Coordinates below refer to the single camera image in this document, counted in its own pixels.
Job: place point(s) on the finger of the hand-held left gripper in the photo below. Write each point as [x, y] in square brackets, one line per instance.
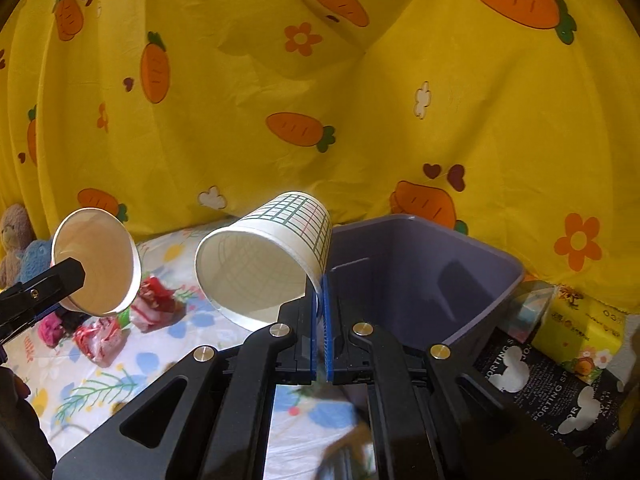
[55, 282]

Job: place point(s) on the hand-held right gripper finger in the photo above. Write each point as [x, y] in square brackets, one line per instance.
[331, 340]
[318, 340]

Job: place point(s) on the black plastic bag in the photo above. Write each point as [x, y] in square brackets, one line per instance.
[70, 319]

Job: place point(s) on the pink plastic bag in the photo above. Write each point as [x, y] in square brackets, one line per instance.
[50, 332]

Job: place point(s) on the orange print paper cup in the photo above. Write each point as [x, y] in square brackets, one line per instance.
[105, 265]

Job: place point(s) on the grid print paper cup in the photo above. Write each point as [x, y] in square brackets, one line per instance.
[250, 270]

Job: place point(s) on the red and white wrapper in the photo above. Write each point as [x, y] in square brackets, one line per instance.
[157, 305]

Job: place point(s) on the grey plastic bin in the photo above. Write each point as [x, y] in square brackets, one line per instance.
[425, 280]

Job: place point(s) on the blue plush toy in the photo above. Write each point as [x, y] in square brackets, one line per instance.
[35, 260]

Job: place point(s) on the brown teddy bear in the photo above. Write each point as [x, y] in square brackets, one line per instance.
[12, 240]

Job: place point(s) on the pastel packet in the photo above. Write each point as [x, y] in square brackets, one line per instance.
[527, 310]

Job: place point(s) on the black white-print bag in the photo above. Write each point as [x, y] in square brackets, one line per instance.
[550, 385]

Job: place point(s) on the yellow carrot print curtain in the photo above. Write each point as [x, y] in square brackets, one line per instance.
[350, 110]

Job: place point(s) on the yellow carton box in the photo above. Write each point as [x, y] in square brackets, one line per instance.
[585, 330]

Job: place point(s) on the yellow soft object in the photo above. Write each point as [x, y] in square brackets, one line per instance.
[625, 420]

